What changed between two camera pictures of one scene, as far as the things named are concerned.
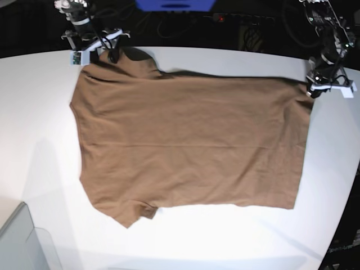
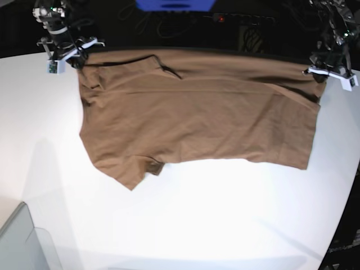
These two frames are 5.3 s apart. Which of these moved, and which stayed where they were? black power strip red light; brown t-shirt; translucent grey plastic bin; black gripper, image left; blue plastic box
Moved: black gripper, image left; brown t-shirt
Stayed: blue plastic box; black power strip red light; translucent grey plastic bin
